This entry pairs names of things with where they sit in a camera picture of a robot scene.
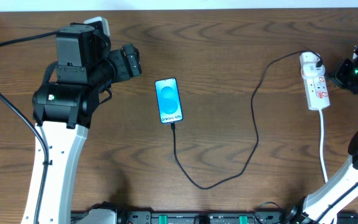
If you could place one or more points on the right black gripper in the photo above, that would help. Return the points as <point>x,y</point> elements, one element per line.
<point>344,74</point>

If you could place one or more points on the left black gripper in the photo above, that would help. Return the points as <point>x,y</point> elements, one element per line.
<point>130,59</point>

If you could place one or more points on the blue Galaxy smartphone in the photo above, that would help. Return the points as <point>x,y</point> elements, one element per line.
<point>168,100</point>

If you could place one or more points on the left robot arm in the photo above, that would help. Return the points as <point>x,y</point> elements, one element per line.
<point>63,108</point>

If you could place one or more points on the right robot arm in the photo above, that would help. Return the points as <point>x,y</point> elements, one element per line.
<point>323,205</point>

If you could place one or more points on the white power strip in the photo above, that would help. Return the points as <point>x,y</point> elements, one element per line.
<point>315,86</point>

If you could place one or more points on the white USB wall charger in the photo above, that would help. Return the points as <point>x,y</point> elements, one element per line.
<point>310,64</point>

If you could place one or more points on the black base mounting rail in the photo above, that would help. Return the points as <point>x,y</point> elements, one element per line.
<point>145,217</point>

